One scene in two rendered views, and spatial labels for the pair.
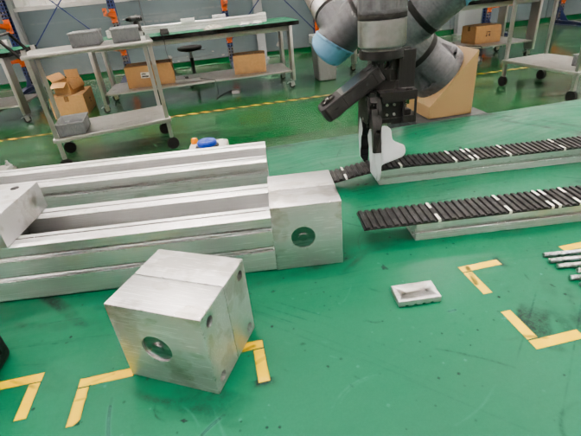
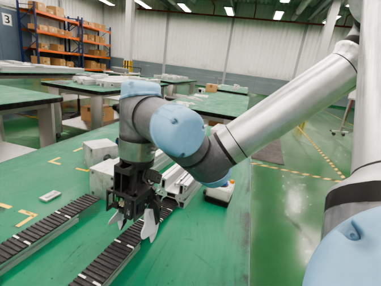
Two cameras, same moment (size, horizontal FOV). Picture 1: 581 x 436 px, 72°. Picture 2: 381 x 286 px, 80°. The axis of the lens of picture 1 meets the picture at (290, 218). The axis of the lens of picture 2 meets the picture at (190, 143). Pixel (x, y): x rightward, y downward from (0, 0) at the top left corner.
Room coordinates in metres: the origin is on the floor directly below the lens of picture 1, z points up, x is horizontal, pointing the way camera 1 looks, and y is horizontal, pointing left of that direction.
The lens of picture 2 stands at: (0.93, -0.54, 1.20)
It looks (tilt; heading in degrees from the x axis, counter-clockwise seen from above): 18 degrees down; 111
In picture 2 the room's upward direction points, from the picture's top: 8 degrees clockwise
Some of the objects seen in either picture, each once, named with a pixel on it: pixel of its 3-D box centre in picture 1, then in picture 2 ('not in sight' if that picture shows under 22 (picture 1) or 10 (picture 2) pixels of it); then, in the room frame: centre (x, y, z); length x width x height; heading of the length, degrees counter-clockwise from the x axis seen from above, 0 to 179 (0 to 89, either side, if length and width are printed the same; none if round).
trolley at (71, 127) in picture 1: (98, 92); not in sight; (3.44, 1.46, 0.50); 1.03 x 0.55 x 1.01; 111
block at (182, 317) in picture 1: (193, 308); (101, 155); (0.32, 0.11, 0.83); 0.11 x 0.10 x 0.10; 159
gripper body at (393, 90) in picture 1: (385, 86); (133, 184); (0.68, -0.18, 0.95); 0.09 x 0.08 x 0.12; 92
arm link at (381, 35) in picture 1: (381, 35); (138, 148); (0.68, -0.17, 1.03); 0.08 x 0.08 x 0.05
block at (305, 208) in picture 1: (303, 214); (115, 181); (0.50, -0.02, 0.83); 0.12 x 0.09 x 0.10; 2
